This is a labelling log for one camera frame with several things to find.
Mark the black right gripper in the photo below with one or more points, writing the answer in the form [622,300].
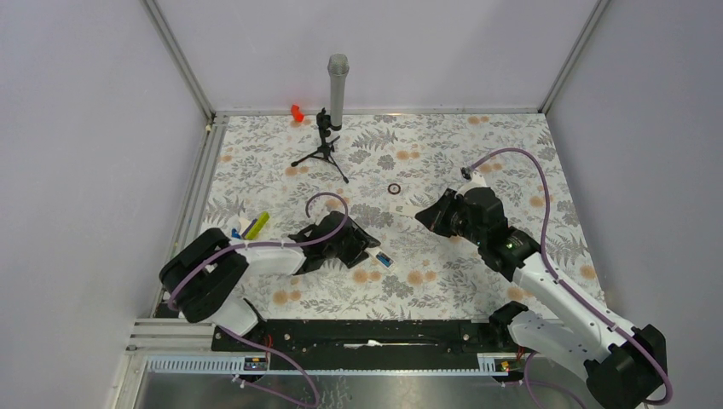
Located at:
[434,217]

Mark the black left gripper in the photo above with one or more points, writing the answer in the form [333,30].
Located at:
[359,242]

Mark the white remote battery cover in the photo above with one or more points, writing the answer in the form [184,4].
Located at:
[404,209]

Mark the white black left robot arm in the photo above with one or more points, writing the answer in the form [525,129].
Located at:
[202,277]

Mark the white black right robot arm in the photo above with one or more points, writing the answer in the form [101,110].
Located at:
[622,364]

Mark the brown poker chip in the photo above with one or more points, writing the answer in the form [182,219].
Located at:
[394,189]

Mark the yellow green block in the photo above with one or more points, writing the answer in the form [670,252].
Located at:
[250,229]

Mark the black microphone stand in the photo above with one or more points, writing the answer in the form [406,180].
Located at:
[324,152]

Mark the orange plastic clip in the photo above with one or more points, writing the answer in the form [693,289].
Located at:
[297,113]

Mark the grey microphone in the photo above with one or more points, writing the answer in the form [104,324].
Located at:
[338,68]

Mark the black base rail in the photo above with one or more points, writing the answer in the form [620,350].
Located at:
[378,344]

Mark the slotted grey cable duct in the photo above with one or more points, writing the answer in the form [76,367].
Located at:
[257,364]

